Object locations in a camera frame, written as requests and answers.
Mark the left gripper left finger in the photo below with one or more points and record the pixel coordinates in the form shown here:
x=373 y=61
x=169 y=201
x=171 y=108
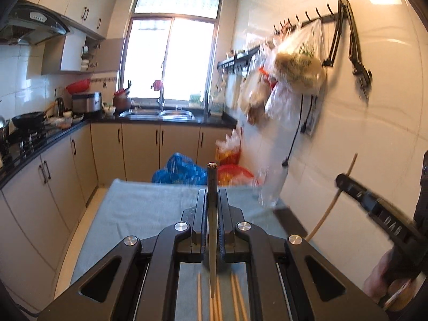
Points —
x=137 y=279

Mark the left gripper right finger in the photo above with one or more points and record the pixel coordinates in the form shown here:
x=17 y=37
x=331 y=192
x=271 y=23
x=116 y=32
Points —
x=287 y=278

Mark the steel kitchen sink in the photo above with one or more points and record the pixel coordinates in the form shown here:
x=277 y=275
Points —
x=158 y=115

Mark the person's right hand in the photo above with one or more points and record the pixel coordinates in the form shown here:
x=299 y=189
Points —
x=377 y=287

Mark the grey-green table cloth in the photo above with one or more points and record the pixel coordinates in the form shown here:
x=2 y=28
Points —
x=144 y=209

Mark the clear glass beer mug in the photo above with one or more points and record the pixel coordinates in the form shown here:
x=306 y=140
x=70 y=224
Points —
x=272 y=180

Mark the red plastic basket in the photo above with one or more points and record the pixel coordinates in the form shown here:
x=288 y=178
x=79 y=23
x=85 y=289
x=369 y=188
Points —
x=234 y=175

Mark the blue plastic bag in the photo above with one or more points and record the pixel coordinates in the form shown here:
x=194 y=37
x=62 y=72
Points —
x=181 y=169

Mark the red waste bin with bags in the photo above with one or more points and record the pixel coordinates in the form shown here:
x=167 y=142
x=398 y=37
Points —
x=228 y=152

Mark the dark utensil crock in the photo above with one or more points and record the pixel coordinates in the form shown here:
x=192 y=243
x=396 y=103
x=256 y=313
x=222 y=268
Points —
x=121 y=101

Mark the silver rice cooker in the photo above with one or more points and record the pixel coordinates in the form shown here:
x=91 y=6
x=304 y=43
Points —
x=87 y=102

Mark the black frying pan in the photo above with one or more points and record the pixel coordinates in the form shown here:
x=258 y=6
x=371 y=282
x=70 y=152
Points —
x=32 y=120

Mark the steel faucet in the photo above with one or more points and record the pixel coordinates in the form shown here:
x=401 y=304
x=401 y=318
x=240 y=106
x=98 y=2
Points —
x=158 y=86

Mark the large hanging plastic bag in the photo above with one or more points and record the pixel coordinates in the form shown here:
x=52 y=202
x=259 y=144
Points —
x=298 y=60

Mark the red colander bowl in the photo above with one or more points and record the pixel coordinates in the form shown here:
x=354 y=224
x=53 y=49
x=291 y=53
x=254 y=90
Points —
x=79 y=86

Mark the range hood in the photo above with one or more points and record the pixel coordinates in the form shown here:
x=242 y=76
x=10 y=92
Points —
x=30 y=24

